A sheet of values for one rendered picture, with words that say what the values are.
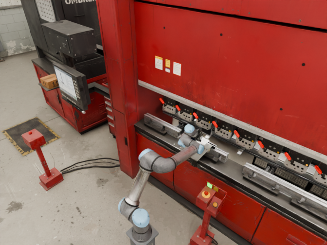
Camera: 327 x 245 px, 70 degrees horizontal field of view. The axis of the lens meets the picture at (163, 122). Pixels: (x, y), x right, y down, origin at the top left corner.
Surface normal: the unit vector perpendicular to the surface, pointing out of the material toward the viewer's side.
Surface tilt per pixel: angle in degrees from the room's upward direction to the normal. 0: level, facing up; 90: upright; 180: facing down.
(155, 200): 0
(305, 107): 90
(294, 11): 90
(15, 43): 90
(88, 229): 0
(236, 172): 0
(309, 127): 90
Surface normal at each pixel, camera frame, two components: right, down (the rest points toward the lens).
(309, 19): -0.64, 0.45
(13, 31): 0.70, 0.43
